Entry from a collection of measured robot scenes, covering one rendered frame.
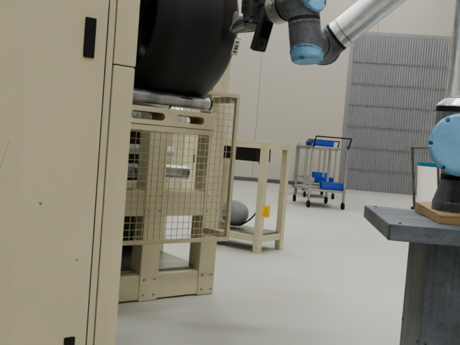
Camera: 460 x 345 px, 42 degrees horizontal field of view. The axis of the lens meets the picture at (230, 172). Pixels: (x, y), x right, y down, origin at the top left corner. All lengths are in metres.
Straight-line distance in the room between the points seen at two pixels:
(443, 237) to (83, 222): 0.84
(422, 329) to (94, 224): 0.92
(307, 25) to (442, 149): 0.49
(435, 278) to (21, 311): 1.03
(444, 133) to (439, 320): 0.50
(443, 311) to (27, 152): 1.11
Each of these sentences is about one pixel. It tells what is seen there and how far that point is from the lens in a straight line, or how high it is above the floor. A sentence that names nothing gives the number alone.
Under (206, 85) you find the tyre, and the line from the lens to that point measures 2.13.
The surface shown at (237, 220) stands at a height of 0.19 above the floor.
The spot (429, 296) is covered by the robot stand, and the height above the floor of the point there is 0.41.
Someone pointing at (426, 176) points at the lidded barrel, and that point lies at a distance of 7.41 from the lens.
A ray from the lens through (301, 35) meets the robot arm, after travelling 1.69.
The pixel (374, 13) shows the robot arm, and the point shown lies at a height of 1.16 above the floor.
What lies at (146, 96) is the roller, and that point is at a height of 0.90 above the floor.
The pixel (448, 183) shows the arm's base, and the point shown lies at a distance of 1.74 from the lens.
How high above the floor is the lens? 0.76
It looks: 3 degrees down
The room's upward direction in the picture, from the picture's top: 5 degrees clockwise
